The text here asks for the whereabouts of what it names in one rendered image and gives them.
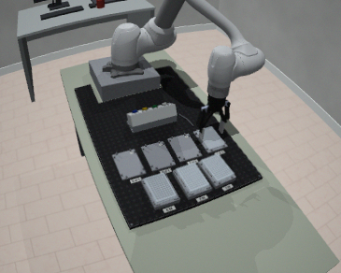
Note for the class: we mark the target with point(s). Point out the white button panel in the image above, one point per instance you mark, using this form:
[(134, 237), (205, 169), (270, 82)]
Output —
[(153, 117)]

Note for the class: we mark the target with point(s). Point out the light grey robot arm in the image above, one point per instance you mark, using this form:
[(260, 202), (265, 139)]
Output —
[(127, 45)]

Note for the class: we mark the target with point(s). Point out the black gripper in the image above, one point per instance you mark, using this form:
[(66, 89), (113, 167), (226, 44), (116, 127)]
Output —
[(205, 114)]

